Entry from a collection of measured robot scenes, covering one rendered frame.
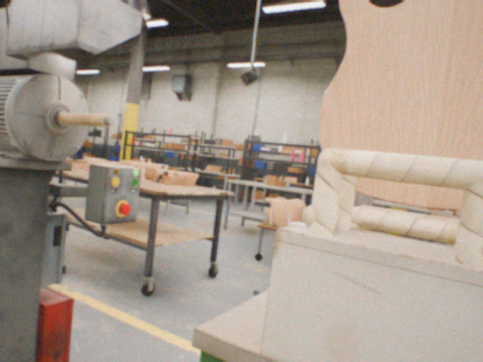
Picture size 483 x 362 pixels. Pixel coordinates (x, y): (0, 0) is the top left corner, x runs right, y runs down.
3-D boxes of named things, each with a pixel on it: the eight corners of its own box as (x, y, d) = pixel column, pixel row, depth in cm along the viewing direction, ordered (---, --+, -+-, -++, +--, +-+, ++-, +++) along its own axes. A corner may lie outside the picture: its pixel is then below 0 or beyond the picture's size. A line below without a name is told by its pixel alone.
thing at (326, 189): (304, 232, 46) (314, 158, 46) (313, 230, 49) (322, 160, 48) (329, 237, 45) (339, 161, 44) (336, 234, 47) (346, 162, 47)
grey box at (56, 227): (15, 278, 133) (28, 131, 130) (42, 273, 142) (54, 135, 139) (38, 289, 126) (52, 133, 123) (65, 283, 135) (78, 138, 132)
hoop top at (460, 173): (314, 171, 46) (315, 145, 45) (322, 172, 48) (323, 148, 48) (502, 194, 36) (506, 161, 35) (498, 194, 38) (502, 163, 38)
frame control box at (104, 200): (45, 229, 130) (51, 158, 129) (93, 225, 149) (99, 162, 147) (88, 244, 118) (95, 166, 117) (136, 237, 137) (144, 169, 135)
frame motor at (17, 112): (-54, 148, 114) (-47, 68, 113) (27, 155, 138) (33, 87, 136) (11, 160, 94) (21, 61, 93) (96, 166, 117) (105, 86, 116)
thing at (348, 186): (325, 227, 53) (333, 162, 53) (331, 225, 56) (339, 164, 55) (347, 231, 52) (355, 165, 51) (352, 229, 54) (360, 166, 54)
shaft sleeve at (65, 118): (58, 121, 102) (61, 110, 102) (67, 125, 104) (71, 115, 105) (99, 124, 93) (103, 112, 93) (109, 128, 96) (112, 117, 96)
